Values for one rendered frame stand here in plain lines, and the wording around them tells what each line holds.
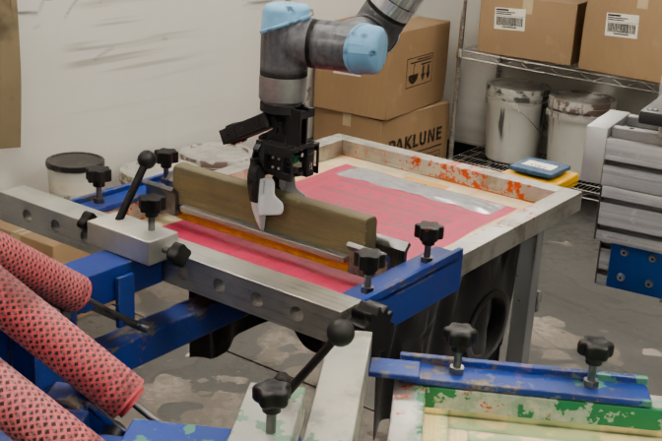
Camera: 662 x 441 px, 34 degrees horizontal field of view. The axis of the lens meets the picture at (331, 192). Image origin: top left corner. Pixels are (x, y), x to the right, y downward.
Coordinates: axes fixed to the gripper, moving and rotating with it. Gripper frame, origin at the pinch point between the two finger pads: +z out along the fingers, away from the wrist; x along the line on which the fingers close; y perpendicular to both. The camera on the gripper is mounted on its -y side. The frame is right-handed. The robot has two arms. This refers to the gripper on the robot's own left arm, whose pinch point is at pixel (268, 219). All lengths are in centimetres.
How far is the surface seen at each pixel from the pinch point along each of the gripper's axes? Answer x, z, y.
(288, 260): -0.8, 5.7, 5.0
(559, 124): 327, 60, -93
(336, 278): -1.3, 5.8, 15.2
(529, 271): 75, 28, 13
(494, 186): 56, 4, 12
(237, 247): -2.1, 5.7, -4.6
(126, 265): -34.0, -2.6, 2.9
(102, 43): 145, 17, -200
